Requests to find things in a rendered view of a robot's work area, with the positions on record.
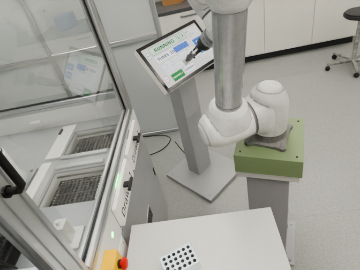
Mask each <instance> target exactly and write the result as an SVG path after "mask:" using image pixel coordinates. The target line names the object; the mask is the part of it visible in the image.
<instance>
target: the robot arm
mask: <svg viewBox="0 0 360 270"><path fill-rule="evenodd" d="M187 1H188V3H189V4H190V5H191V7H192V8H193V10H194V11H195V13H196V14H197V15H198V16H199V17H200V18H201V19H202V21H203V22H204V24H205V27H206V28H205V30H204V31H203V32H202V33H201V35H200V37H199V39H198V40H197V45H196V46H195V48H194V49H193V50H192V51H191V52H190V53H189V54H188V55H187V57H186V58H185V59H184V60H183V63H184V64H185V65H187V64H188V63H189V62H190V61H191V60H192V59H193V58H194V59H195V56H197V54H199V53H200V52H201V51H203V50H204V51H207V50H209V49H210V48H213V56H214V82H215V97H214V98H213V99H212V100H211V101H210V103H209V106H208V109H207V111H206V114H204V115H202V117H201V119H200V120H199V124H198V131H199V133H200V136H201V138H202V140H203V141H204V143H205V144H206V145H208V146H211V147H224V146H228V145H231V144H234V143H237V142H239V141H242V140H244V139H245V144H246V145H247V146H259V147H264V148H270V149H275V150H278V151H280V152H285V151H286V150H287V146H286V144H287V140H288V137H289V133H290V131H291V130H292V128H293V125H292V124H291V123H288V121H289V110H290V104H289V97H288V94H287V91H286V90H285V89H284V87H283V86H282V85H281V84H280V83H279V82H277V81H274V80H265V81H262V82H260V83H258V84H256V85H255V86H254V88H253V89H251V93H250V94H249V95H248V96H246V97H245V98H243V80H244V64H245V48H246V31H247V22H248V7H249V6H250V4H251V3H252V1H253V0H187Z"/></svg>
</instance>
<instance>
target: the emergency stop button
mask: <svg viewBox="0 0 360 270"><path fill-rule="evenodd" d="M128 264H129V263H128V259H127V257H123V258H122V260H121V261H120V263H119V265H120V267H121V268H122V270H126V269H127V268H128Z"/></svg>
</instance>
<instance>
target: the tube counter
mask: <svg viewBox="0 0 360 270"><path fill-rule="evenodd" d="M191 44H192V43H191V42H190V41H189V39H187V40H185V41H183V42H181V43H180V44H178V45H176V46H174V47H172V48H171V49H169V50H168V51H169V52H170V54H171V55H172V56H173V55H175V54H176V53H178V52H180V51H182V50H183V49H185V48H187V47H188V46H190V45H191Z"/></svg>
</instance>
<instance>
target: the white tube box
mask: <svg viewBox="0 0 360 270"><path fill-rule="evenodd" d="M159 259H160V262H161V265H162V267H163V270H196V269H198V268H200V267H201V263H200V261H199V259H198V257H197V255H196V253H195V251H194V249H193V247H192V245H191V243H190V242H188V243H186V244H184V245H182V246H181V247H179V248H177V249H175V250H173V251H171V252H169V253H167V254H165V255H163V256H161V257H160V258H159Z"/></svg>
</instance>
